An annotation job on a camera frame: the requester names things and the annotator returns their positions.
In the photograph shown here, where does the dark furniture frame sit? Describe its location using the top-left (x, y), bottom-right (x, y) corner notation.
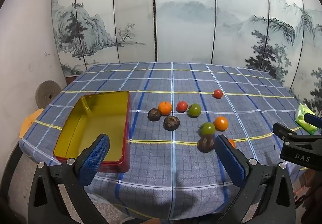
top-left (0, 142), bottom-right (24, 204)

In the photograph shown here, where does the grey round millstone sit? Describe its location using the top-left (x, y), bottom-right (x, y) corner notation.
top-left (35, 81), bottom-right (62, 109)

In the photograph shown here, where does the orange round stool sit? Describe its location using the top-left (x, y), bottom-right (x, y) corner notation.
top-left (19, 108), bottom-right (44, 139)

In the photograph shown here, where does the blue plaid tablecloth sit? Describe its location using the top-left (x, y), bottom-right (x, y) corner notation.
top-left (19, 62), bottom-right (310, 221)

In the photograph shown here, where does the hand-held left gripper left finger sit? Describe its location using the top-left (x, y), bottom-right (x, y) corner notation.
top-left (28, 134), bottom-right (111, 224)

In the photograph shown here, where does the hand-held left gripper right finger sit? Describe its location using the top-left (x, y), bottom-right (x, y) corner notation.
top-left (214, 135), bottom-right (296, 224)

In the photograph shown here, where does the landscape painted folding screen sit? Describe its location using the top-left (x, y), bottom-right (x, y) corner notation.
top-left (52, 0), bottom-right (322, 116)

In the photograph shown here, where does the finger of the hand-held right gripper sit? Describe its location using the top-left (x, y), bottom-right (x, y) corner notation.
top-left (273, 123), bottom-right (302, 144)
top-left (303, 113), bottom-right (322, 129)

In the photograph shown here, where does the green tissue packet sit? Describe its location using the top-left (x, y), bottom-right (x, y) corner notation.
top-left (295, 103), bottom-right (318, 135)

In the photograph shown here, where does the red and gold tin box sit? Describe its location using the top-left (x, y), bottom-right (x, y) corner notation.
top-left (53, 91), bottom-right (131, 173)

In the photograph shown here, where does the dark brown round fruit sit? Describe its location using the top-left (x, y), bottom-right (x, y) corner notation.
top-left (147, 108), bottom-right (161, 121)
top-left (197, 135), bottom-right (216, 153)
top-left (163, 115), bottom-right (180, 131)

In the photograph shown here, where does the green tomato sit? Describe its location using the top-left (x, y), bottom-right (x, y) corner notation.
top-left (199, 122), bottom-right (216, 137)
top-left (187, 104), bottom-right (202, 117)

